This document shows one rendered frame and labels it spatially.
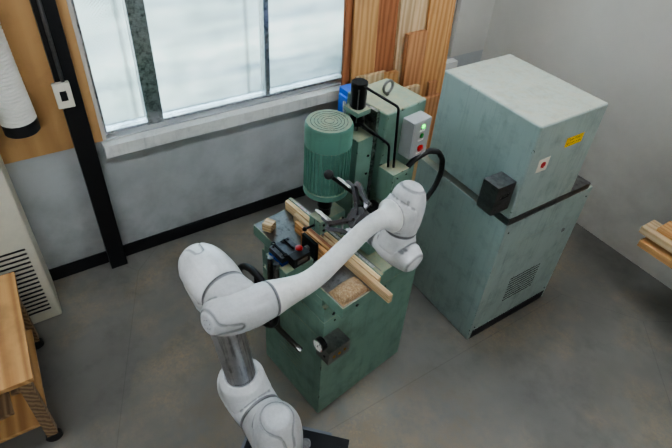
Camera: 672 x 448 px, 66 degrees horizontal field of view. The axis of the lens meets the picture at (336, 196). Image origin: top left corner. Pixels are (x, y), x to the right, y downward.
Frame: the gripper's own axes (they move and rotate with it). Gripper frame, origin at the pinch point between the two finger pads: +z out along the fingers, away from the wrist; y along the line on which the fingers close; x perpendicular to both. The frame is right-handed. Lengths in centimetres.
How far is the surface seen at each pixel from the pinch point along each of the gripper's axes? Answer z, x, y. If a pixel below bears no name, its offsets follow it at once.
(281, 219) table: 37, -31, -26
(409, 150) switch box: -2.2, -23.3, 29.8
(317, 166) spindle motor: 10.7, 1.8, 5.9
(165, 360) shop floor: 65, -51, -130
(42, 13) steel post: 143, 52, -8
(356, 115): 11.0, -0.8, 28.9
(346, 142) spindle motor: 5.5, 2.4, 18.9
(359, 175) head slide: 7.2, -18.7, 11.1
